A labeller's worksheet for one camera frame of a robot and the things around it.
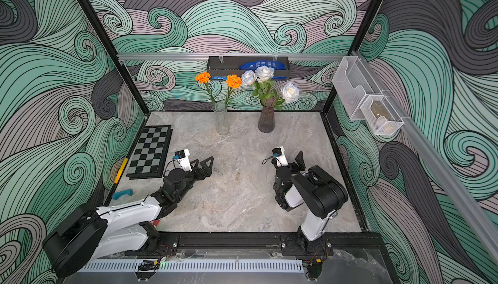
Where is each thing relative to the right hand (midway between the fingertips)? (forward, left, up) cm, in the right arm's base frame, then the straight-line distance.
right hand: (296, 155), depth 87 cm
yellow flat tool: (-3, +85, -8) cm, 86 cm away
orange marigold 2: (+26, +42, +25) cm, 56 cm away
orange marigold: (+24, +29, +24) cm, 45 cm away
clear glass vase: (+22, +36, 0) cm, 42 cm away
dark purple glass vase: (+23, +12, 0) cm, 26 cm away
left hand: (-3, +41, +5) cm, 41 cm away
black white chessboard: (+3, +72, -7) cm, 73 cm away
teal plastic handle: (-13, +77, -8) cm, 79 cm away
